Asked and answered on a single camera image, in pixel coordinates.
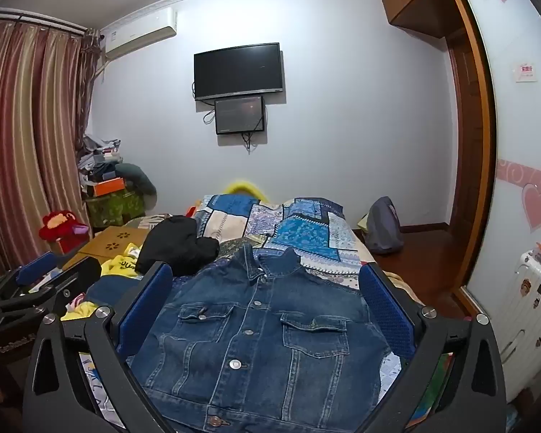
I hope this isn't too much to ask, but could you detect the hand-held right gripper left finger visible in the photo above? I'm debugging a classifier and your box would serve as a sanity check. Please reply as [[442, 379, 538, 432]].
[[22, 261, 176, 433]]

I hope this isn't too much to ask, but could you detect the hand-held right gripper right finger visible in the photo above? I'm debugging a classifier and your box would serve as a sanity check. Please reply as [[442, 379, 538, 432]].
[[358, 262, 508, 433]]

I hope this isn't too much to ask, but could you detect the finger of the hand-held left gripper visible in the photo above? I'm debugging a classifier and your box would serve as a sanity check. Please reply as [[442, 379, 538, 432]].
[[0, 252, 60, 301], [36, 256, 103, 319]]

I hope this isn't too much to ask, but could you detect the blue denim jacket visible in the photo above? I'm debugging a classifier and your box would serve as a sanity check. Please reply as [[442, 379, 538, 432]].
[[130, 242, 394, 433]]

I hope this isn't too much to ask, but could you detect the navy blue garment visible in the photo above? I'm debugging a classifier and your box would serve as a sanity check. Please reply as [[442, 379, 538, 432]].
[[85, 274, 143, 310]]

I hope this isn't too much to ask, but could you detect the yellow printed garment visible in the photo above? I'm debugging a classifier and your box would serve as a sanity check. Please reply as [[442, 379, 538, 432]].
[[61, 254, 141, 322]]

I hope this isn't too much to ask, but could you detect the red plush toy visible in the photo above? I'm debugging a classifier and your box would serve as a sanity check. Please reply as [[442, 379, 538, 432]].
[[38, 209, 91, 254]]

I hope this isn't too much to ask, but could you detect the cardboard box with cutouts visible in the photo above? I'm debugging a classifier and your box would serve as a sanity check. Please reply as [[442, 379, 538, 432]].
[[61, 226, 152, 272]]

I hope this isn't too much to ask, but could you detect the black garment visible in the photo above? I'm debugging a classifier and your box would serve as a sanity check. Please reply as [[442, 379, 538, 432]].
[[135, 215, 221, 277]]

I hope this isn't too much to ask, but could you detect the grey backpack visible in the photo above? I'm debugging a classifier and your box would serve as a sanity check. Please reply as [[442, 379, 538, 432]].
[[364, 196, 406, 255]]

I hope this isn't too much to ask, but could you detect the beige cartoon fleece blanket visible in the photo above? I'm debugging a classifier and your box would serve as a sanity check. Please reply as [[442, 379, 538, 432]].
[[78, 253, 456, 430]]

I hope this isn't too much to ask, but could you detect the orange box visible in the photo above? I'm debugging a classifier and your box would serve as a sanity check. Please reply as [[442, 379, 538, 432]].
[[92, 178, 128, 197]]

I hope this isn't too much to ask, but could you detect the grey cushion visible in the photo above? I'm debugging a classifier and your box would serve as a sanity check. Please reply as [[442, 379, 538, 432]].
[[114, 162, 159, 211]]

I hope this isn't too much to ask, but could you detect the blue patchwork quilt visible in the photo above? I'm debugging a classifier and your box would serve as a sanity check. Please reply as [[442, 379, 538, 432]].
[[171, 193, 375, 289]]

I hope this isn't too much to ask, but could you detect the pile of papers and clutter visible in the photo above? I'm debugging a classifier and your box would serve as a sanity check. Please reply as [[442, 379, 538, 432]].
[[76, 134, 127, 187]]

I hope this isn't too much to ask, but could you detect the striped red-brown curtain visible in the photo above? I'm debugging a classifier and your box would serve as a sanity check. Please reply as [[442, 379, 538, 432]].
[[0, 8, 105, 277]]

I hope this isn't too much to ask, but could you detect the wooden door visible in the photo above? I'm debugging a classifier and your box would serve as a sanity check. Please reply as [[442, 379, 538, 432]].
[[446, 31, 484, 232]]

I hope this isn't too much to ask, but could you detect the white sliding door with hearts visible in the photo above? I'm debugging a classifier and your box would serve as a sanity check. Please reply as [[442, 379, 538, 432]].
[[455, 0, 541, 409]]

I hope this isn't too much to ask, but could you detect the white air conditioner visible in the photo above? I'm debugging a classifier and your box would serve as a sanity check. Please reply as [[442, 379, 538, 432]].
[[100, 8, 178, 61]]

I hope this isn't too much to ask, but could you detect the white door sticker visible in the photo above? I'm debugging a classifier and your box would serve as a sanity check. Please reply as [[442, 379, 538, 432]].
[[513, 60, 538, 83]]

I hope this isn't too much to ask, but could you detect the black monitor cable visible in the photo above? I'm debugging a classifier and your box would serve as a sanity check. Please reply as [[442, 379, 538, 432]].
[[241, 113, 263, 153]]

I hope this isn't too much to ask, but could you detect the black television cable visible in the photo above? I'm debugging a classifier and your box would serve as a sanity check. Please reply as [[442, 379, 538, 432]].
[[190, 80, 217, 125]]

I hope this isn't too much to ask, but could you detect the small black wall monitor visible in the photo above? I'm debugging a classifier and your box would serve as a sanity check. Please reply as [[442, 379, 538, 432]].
[[214, 95, 267, 135]]

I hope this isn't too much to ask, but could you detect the black wall television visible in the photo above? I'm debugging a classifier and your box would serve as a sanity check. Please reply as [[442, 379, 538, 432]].
[[193, 43, 284, 102]]

